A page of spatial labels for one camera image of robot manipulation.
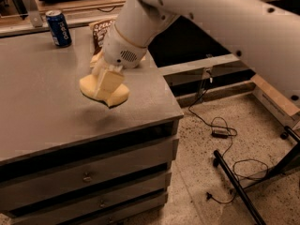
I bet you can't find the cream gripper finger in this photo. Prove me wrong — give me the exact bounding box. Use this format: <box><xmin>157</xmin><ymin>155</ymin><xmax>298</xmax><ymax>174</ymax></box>
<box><xmin>90</xmin><ymin>51</ymin><xmax>108</xmax><ymax>76</ymax></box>
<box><xmin>94</xmin><ymin>67</ymin><xmax>124</xmax><ymax>100</ymax></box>

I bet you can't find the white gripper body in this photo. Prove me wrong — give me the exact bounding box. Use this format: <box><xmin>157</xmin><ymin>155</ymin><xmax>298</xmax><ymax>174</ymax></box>
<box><xmin>102</xmin><ymin>24</ymin><xmax>147</xmax><ymax>68</ymax></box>

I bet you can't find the yellow wavy sponge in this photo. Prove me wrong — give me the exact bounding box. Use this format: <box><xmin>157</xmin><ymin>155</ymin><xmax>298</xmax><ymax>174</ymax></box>
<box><xmin>80</xmin><ymin>75</ymin><xmax>129</xmax><ymax>108</ymax></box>

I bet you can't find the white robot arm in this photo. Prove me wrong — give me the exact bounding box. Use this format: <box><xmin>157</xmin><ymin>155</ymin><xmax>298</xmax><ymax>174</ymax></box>
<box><xmin>100</xmin><ymin>0</ymin><xmax>300</xmax><ymax>105</ymax></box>

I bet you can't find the brown yellow chips bag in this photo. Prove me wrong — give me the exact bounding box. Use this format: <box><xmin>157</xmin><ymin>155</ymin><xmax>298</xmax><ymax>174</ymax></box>
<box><xmin>89</xmin><ymin>19</ymin><xmax>114</xmax><ymax>57</ymax></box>

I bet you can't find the blue Pepsi can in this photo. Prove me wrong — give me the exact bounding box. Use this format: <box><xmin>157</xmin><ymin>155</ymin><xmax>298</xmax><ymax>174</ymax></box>
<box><xmin>46</xmin><ymin>10</ymin><xmax>72</xmax><ymax>47</ymax></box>

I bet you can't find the grey drawer cabinet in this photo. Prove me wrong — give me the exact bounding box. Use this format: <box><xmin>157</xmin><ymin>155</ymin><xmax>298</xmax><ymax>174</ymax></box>
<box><xmin>0</xmin><ymin>27</ymin><xmax>183</xmax><ymax>225</ymax></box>

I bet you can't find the cardboard box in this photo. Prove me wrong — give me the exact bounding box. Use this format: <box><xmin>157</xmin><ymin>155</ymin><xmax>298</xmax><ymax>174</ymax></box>
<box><xmin>251</xmin><ymin>75</ymin><xmax>300</xmax><ymax>130</ymax></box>

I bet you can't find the black metal stand base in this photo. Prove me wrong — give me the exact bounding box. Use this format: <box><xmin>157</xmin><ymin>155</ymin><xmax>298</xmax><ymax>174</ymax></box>
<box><xmin>213</xmin><ymin>126</ymin><xmax>300</xmax><ymax>225</ymax></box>

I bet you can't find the grey metal rail frame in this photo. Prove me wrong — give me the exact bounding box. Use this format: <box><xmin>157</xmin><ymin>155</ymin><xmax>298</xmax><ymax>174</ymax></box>
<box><xmin>158</xmin><ymin>54</ymin><xmax>248</xmax><ymax>86</ymax></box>

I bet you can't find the black cable with adapter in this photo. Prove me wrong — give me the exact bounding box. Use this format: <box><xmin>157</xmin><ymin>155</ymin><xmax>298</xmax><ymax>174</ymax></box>
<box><xmin>187</xmin><ymin>75</ymin><xmax>270</xmax><ymax>205</ymax></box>

